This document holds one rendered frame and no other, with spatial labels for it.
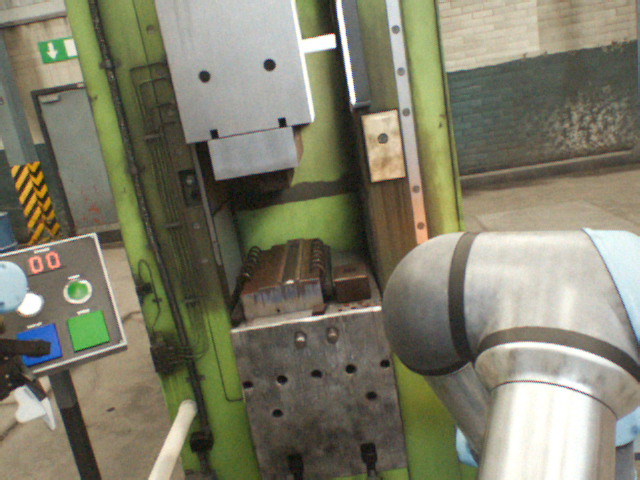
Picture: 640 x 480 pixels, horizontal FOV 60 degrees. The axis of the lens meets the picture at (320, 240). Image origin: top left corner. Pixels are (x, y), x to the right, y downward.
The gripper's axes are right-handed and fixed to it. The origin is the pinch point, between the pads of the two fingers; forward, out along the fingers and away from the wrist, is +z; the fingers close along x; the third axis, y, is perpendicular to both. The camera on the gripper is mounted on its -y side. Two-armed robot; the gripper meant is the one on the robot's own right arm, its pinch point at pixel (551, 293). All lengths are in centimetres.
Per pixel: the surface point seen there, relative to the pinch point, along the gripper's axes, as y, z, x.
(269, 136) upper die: -33, 28, -54
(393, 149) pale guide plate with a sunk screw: -24, 46, -28
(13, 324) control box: -4, -2, -109
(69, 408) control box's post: 22, 7, -110
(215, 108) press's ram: -41, 26, -65
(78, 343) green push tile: 3, 0, -97
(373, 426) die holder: 42, 25, -40
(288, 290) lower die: 5, 28, -57
